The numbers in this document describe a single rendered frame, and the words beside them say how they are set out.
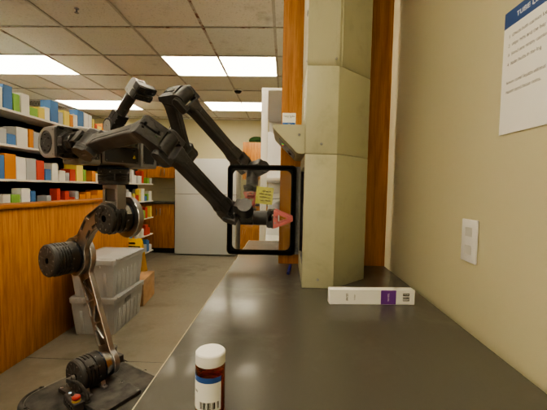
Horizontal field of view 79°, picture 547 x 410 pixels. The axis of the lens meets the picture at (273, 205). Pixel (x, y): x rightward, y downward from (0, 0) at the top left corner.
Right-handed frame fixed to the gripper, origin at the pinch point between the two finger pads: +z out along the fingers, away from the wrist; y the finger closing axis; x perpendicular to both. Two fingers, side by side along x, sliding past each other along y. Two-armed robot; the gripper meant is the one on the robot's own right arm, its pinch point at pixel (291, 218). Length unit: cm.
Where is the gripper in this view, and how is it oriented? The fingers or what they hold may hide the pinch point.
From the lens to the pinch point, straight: 129.6
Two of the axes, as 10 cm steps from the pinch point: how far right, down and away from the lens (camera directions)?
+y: 0.5, -0.4, 10.0
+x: -0.1, 10.0, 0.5
